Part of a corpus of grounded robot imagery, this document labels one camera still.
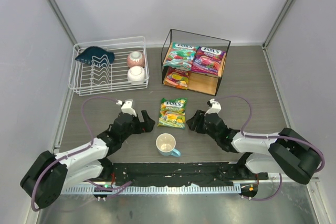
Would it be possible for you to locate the light blue mug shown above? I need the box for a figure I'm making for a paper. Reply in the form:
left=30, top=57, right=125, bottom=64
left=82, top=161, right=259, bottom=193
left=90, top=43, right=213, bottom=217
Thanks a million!
left=155, top=133, right=181, bottom=157

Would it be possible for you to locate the green spring tea candy bag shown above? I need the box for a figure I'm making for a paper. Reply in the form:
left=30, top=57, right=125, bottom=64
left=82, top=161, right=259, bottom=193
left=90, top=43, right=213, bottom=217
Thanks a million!
left=158, top=98, right=187, bottom=129

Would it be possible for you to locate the orange fruits candy bag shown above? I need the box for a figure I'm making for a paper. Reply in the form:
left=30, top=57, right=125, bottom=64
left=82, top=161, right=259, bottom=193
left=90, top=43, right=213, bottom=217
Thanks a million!
left=163, top=67, right=190, bottom=90

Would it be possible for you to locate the purple berries candy bag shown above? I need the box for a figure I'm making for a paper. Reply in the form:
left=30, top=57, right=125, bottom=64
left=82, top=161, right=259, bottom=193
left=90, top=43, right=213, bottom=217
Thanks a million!
left=191, top=46, right=226, bottom=76

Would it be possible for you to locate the teal mint candy bag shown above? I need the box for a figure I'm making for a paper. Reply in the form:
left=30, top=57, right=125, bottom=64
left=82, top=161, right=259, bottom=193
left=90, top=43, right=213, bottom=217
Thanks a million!
left=163, top=42, right=197, bottom=71

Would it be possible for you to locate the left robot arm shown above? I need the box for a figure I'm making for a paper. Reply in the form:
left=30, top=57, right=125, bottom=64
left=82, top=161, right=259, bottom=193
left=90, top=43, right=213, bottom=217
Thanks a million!
left=20, top=110, right=155, bottom=212

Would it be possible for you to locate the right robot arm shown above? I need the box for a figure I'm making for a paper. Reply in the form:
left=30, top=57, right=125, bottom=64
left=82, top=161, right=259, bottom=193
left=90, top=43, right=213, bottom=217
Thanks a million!
left=186, top=110, right=325, bottom=185

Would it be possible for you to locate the black wood two-tier shelf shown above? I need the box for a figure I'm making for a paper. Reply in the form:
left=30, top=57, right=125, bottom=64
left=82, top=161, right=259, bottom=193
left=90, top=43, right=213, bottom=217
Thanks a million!
left=161, top=29, right=231, bottom=95

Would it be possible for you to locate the white ceramic bowl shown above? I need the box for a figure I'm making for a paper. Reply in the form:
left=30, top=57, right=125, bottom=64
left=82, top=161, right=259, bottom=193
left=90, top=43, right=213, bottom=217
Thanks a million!
left=127, top=66, right=145, bottom=84

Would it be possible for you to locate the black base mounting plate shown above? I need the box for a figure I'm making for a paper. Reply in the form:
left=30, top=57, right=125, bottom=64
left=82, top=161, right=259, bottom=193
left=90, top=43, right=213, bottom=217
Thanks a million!
left=94, top=162, right=268, bottom=187

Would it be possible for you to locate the pink ceramic bowl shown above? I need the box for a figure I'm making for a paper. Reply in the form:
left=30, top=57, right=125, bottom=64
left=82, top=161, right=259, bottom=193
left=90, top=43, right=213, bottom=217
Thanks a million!
left=127, top=51, right=145, bottom=68

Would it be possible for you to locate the dark blue plate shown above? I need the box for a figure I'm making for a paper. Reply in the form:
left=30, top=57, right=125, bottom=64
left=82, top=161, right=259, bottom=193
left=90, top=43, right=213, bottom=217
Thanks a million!
left=75, top=46, right=115, bottom=68

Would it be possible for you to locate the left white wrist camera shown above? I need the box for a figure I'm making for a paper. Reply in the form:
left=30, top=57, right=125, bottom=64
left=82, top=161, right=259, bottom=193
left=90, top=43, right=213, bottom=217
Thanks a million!
left=116, top=99, right=137, bottom=117

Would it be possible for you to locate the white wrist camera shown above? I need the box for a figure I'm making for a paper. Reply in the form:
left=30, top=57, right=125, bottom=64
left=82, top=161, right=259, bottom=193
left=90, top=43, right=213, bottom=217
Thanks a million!
left=205, top=99, right=222, bottom=114
left=116, top=99, right=137, bottom=117

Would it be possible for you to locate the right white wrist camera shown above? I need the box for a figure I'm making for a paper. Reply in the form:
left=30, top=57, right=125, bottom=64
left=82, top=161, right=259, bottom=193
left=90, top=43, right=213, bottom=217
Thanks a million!
left=205, top=99, right=222, bottom=114

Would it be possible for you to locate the white slotted cable duct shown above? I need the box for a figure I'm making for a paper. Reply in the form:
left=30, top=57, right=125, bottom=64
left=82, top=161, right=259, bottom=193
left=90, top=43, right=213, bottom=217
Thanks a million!
left=62, top=184, right=241, bottom=195

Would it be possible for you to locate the white wire dish rack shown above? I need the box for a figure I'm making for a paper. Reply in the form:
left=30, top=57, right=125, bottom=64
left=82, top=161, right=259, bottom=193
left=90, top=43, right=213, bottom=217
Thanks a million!
left=68, top=36, right=150, bottom=96

